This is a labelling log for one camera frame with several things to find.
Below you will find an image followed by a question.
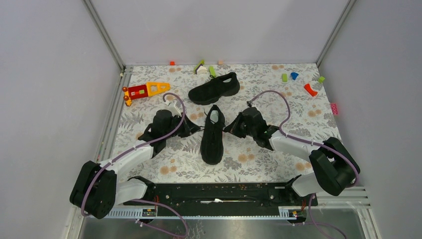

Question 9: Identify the blue toy piece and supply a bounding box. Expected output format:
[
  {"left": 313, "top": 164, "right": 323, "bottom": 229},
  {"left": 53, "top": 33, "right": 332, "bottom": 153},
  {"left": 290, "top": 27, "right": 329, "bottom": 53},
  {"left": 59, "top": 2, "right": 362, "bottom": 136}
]
[{"left": 291, "top": 72, "right": 299, "bottom": 80}]

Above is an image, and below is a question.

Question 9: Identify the red yellow toy rocket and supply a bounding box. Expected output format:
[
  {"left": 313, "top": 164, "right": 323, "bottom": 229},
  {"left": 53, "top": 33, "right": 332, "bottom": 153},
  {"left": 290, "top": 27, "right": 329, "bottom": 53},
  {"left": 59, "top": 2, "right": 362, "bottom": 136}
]
[{"left": 122, "top": 82, "right": 171, "bottom": 107}]

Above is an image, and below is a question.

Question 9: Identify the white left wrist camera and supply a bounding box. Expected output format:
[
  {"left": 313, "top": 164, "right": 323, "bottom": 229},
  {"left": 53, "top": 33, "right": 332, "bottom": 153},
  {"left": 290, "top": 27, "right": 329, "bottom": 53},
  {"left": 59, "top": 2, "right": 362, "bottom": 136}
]
[{"left": 166, "top": 100, "right": 183, "bottom": 116}]

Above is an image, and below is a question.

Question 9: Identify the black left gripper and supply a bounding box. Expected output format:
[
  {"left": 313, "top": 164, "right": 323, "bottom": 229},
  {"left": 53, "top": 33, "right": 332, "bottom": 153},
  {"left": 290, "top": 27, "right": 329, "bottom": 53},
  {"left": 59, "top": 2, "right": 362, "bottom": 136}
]
[{"left": 163, "top": 112, "right": 200, "bottom": 139}]

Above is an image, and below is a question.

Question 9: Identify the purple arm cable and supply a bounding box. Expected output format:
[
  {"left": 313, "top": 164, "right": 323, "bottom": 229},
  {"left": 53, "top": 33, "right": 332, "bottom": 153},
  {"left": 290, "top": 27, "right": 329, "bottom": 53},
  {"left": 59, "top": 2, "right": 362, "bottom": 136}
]
[
  {"left": 81, "top": 93, "right": 186, "bottom": 217},
  {"left": 247, "top": 90, "right": 361, "bottom": 189}
]

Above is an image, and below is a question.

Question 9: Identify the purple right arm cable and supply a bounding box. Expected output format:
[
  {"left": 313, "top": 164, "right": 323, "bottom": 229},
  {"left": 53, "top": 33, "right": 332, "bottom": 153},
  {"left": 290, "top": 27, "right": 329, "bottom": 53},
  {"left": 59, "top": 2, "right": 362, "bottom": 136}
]
[{"left": 247, "top": 90, "right": 361, "bottom": 189}]

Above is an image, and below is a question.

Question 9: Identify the red arch block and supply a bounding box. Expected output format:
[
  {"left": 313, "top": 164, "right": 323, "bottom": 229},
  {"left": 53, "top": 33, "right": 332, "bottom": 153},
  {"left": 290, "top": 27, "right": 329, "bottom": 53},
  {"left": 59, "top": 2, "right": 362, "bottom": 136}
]
[{"left": 304, "top": 83, "right": 318, "bottom": 97}]

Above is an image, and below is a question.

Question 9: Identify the floral patterned mat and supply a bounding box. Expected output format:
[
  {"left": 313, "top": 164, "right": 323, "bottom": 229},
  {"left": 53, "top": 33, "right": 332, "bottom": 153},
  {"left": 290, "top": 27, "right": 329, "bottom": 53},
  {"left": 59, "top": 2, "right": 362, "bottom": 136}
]
[{"left": 122, "top": 63, "right": 340, "bottom": 183}]

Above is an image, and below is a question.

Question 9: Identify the green purple white block stack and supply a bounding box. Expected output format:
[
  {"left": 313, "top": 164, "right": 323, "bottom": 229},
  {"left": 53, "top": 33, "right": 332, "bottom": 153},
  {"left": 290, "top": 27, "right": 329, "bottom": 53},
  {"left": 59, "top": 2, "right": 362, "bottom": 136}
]
[{"left": 194, "top": 60, "right": 207, "bottom": 75}]

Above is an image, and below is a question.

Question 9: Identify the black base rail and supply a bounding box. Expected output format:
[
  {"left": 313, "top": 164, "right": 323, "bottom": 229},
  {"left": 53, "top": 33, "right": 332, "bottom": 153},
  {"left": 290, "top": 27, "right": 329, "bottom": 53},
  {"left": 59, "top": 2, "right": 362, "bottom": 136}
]
[{"left": 124, "top": 183, "right": 318, "bottom": 217}]

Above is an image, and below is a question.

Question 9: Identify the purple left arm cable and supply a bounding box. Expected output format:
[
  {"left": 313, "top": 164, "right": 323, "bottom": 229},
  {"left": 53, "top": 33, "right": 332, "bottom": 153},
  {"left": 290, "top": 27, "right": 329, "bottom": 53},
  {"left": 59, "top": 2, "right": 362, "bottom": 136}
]
[{"left": 81, "top": 93, "right": 186, "bottom": 217}]

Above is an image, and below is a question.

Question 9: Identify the pink brick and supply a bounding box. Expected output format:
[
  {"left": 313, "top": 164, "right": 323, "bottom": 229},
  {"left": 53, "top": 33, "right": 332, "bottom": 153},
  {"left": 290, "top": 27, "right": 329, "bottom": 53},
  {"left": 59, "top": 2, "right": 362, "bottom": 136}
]
[{"left": 330, "top": 103, "right": 339, "bottom": 116}]

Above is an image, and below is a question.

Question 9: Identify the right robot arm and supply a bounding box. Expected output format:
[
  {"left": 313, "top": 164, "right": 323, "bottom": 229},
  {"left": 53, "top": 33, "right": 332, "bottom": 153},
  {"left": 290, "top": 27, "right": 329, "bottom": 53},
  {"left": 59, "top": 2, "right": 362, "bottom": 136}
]
[{"left": 224, "top": 107, "right": 360, "bottom": 205}]

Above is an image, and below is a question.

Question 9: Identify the black sneaker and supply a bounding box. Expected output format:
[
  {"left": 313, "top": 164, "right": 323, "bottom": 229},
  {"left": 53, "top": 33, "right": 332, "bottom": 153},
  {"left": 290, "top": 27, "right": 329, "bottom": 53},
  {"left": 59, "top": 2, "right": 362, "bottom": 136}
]
[
  {"left": 200, "top": 105, "right": 225, "bottom": 165},
  {"left": 188, "top": 72, "right": 240, "bottom": 105}
]

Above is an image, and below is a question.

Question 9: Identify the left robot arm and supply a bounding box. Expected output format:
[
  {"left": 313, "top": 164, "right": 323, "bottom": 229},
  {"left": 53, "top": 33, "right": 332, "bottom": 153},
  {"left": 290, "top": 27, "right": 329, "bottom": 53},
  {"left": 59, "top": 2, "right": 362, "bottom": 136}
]
[{"left": 69, "top": 110, "right": 201, "bottom": 219}]

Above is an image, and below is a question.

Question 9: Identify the lime green long brick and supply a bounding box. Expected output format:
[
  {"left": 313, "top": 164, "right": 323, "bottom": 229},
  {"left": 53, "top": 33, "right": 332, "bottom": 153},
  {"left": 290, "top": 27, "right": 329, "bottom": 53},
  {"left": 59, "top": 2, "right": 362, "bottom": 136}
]
[{"left": 209, "top": 65, "right": 216, "bottom": 78}]

